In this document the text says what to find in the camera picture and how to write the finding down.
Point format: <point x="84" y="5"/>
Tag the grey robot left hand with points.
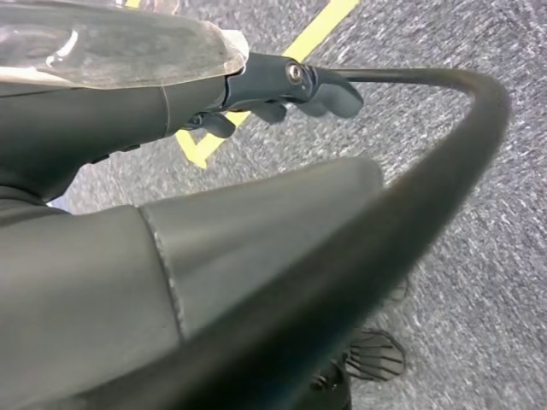
<point x="85" y="283"/>

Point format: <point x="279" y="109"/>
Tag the clear plastic cover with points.
<point x="106" y="51"/>

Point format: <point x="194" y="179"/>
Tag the black robot leg joint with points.
<point x="329" y="387"/>

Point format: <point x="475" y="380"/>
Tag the ribbed grey robot foot pad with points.
<point x="376" y="356"/>
<point x="397" y="291"/>

